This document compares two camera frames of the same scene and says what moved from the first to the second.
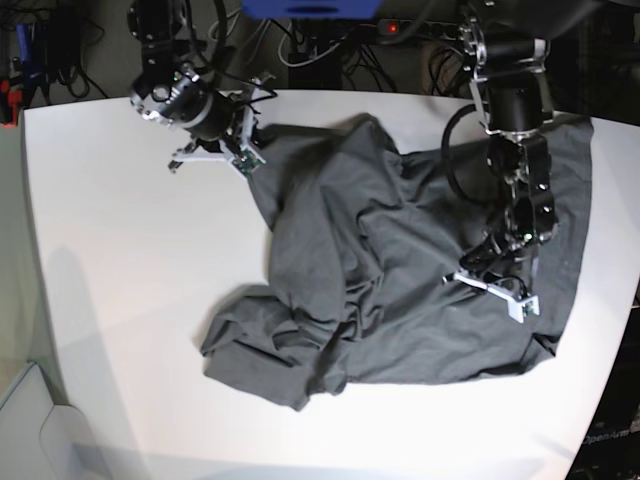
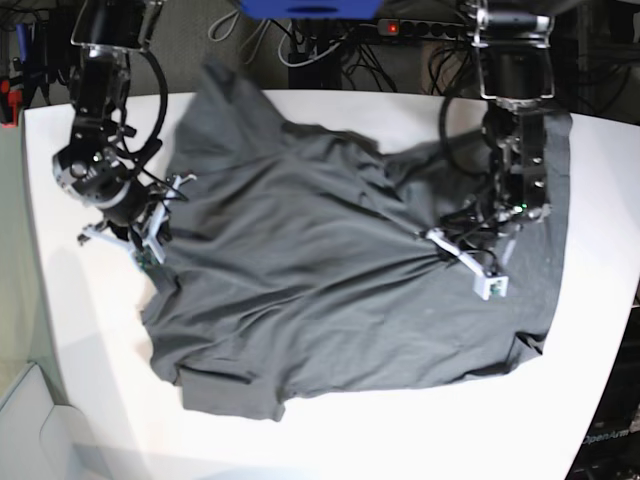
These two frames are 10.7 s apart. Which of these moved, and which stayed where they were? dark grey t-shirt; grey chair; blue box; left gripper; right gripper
Moved: dark grey t-shirt; left gripper; right gripper
Stayed: blue box; grey chair
